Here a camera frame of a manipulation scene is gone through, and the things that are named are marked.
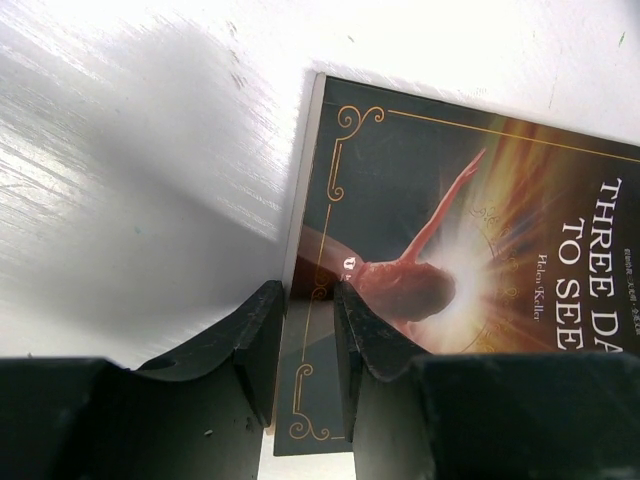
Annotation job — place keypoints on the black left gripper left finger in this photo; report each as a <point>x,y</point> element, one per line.
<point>197,411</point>

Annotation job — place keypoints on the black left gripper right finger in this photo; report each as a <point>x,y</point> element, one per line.
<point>410,414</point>

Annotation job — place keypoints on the Three Days to See book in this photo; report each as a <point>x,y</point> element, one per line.
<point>466,231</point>

